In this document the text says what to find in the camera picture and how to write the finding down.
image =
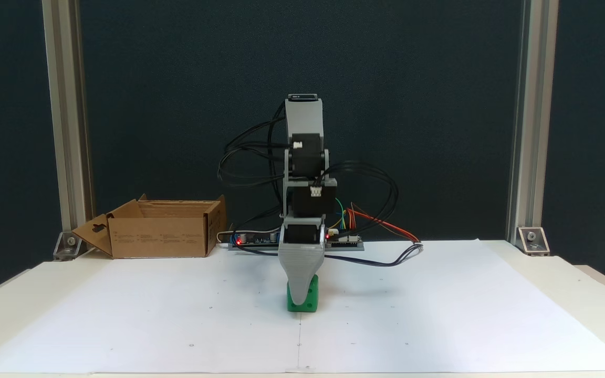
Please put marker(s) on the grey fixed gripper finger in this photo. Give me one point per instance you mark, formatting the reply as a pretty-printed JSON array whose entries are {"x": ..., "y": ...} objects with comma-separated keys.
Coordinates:
[{"x": 300, "y": 278}]

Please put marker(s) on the green dice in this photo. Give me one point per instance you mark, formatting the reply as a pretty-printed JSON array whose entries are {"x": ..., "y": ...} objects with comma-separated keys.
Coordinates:
[{"x": 313, "y": 299}]

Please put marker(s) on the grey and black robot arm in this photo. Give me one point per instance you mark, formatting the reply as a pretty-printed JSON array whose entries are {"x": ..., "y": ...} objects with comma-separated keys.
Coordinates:
[{"x": 305, "y": 118}]

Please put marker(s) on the circuit board with white connector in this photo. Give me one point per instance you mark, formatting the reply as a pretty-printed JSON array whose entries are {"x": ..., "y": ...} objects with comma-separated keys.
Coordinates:
[{"x": 347, "y": 240}]

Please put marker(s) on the circuit board with blue parts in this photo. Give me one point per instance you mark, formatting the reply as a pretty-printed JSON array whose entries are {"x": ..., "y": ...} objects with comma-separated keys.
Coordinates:
[{"x": 255, "y": 240}]

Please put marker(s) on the open brown cardboard box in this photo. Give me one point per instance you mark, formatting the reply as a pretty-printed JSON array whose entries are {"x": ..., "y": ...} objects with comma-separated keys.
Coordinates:
[{"x": 160, "y": 236}]

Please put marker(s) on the metal corner bracket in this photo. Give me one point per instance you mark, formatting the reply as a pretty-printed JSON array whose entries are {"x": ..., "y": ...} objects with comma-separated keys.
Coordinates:
[
  {"x": 532, "y": 240},
  {"x": 69, "y": 247}
]

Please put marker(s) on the aluminium frame post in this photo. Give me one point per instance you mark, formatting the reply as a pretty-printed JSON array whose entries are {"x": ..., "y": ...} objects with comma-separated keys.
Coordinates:
[
  {"x": 66, "y": 105},
  {"x": 533, "y": 105}
]

